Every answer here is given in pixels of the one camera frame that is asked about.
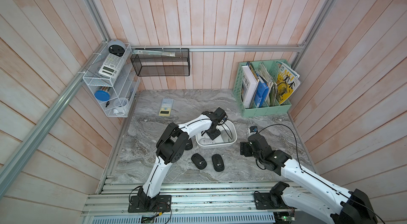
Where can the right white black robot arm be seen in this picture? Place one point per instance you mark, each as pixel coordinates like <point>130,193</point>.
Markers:
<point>325,200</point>

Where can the yellow blue calculator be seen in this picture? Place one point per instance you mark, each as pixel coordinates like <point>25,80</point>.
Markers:
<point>166,107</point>

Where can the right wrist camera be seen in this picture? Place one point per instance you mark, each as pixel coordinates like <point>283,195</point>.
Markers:
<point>252,130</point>

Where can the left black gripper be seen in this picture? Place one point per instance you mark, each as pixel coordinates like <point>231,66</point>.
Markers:
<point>214,135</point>

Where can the white grey desk calculator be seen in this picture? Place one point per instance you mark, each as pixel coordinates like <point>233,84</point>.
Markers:
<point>111,66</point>

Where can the thick white book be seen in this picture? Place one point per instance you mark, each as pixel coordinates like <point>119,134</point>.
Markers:
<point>249,85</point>

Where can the white wire wall shelf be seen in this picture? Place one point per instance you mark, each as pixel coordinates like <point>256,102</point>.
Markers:
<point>125,85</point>

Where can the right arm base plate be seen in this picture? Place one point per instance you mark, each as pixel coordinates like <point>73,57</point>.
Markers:
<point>267,201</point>

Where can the blue lid container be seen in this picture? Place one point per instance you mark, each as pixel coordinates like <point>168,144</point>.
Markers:
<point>103,93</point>

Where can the aluminium rail base frame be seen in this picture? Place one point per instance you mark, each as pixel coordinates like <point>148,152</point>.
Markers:
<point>197,203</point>

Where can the black mouse with logo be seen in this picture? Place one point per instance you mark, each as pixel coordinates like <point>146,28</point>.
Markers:
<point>218,163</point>

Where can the yellow art magazine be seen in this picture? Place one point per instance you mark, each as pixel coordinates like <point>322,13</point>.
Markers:
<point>287,82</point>

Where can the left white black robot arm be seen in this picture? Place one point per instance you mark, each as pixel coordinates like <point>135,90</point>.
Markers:
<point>173,143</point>

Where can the round grey black speaker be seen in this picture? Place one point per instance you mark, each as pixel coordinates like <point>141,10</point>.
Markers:
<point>116,47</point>

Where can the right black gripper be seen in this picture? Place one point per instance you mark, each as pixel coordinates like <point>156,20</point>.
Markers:
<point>245,145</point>

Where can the black mesh wall basket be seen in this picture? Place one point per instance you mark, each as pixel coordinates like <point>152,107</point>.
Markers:
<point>150,66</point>

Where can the green plastic file crate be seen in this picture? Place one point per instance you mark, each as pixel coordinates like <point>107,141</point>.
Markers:
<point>264,110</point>

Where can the black ribbed mouse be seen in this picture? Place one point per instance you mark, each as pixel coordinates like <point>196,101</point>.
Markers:
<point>189,145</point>

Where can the white cup on shelf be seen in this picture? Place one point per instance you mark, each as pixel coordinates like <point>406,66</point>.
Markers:
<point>120,106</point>

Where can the blue folder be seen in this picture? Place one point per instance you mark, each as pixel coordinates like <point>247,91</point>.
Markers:
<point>261,93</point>

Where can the white plastic storage box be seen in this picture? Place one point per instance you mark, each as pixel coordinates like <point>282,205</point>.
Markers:
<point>227,138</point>

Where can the flat packet on basket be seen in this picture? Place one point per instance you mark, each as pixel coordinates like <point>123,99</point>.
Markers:
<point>153,53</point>

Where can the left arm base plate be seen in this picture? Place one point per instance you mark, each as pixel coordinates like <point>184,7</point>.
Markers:
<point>160,203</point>

